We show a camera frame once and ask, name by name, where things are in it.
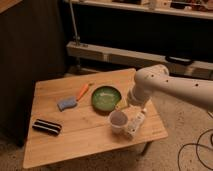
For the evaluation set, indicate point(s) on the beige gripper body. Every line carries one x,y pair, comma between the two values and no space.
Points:
138,97

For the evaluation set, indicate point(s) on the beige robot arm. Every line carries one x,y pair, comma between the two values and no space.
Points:
156,78

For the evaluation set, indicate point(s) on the green round plate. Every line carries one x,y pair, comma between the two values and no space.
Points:
105,98

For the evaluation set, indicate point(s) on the wooden low table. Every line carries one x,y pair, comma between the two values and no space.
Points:
84,131

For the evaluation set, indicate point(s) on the white lower shelf beam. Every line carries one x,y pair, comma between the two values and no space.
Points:
197,69

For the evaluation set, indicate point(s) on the metal vertical pole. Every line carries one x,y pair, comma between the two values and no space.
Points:
76,36

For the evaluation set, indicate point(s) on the black rectangular box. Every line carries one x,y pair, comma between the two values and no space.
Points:
47,127

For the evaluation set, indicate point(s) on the upper wooden shelf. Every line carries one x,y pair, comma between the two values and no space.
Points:
143,8

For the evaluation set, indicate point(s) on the dark cabinet on left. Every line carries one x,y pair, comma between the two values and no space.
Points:
32,48

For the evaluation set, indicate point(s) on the blue sponge brush orange handle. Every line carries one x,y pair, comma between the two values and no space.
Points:
72,101

